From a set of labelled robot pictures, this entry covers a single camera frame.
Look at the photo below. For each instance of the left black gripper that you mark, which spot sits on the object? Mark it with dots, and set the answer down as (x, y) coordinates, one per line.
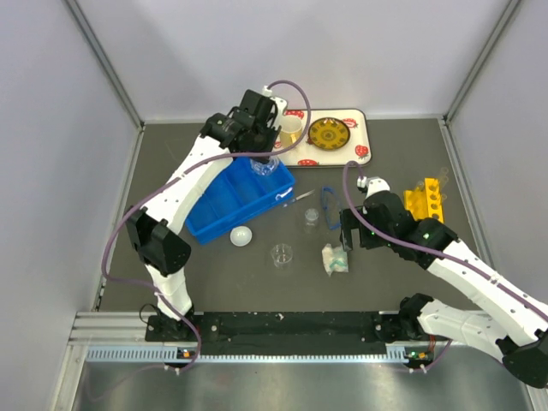
(271, 134)

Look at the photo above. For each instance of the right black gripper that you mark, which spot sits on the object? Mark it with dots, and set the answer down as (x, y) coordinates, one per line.
(348, 224)

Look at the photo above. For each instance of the round glass flask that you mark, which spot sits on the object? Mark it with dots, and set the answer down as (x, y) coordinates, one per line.
(264, 169)

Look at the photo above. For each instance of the blue plastic compartment bin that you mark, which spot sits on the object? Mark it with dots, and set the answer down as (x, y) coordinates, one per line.
(237, 195)

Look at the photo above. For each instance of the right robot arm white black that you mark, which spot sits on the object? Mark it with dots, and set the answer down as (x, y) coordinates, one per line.
(512, 327)

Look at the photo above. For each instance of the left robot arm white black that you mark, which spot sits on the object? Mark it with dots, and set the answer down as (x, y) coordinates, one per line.
(154, 228)

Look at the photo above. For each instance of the plastic bag with gloves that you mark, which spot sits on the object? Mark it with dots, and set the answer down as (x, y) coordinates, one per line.
(335, 259)

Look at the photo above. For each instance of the yellow ceramic mug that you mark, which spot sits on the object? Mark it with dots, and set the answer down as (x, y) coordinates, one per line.
(291, 130)

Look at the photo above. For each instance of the small glass beaker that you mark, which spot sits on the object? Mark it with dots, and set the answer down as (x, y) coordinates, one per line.
(311, 220)

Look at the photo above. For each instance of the clear glass beaker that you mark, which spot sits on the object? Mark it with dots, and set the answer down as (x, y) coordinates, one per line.
(282, 255)

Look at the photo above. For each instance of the yellow black patterned plate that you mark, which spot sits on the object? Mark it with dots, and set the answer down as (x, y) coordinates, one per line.
(328, 134)

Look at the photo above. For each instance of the yellow test tube rack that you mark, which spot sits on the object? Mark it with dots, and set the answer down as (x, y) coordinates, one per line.
(426, 203)

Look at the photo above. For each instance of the white round dish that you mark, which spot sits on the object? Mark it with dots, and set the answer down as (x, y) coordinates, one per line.
(240, 236)

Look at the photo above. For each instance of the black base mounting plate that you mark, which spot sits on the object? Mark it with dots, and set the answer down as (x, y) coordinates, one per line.
(303, 333)

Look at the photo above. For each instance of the blue frame safety goggles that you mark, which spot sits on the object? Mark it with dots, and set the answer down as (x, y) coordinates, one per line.
(331, 207)

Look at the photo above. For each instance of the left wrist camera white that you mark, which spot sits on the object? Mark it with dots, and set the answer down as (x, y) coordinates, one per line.
(281, 103)

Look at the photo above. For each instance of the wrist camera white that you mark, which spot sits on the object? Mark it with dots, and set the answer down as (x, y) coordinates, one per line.
(281, 103)
(372, 185)

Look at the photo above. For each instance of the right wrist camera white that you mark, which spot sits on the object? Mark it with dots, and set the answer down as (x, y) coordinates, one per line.
(372, 185)

